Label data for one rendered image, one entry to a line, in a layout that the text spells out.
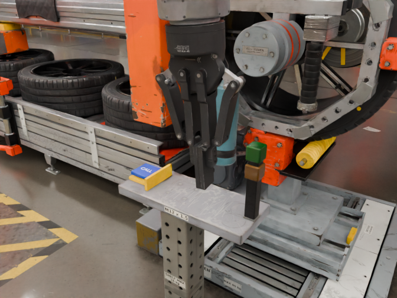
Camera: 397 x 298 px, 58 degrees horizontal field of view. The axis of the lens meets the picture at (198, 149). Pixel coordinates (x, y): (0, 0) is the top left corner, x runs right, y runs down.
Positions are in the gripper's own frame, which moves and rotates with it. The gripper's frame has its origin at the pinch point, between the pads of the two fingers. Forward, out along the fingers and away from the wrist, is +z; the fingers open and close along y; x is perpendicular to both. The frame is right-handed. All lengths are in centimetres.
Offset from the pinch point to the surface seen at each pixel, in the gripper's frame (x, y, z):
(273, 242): 61, -10, 63
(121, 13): 116, -117, -11
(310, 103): 38.1, 5.7, 1.8
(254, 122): 61, -17, 18
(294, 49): 56, -4, -7
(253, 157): 30.8, -4.8, 14.1
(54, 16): 120, -177, -10
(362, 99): 59, 14, 6
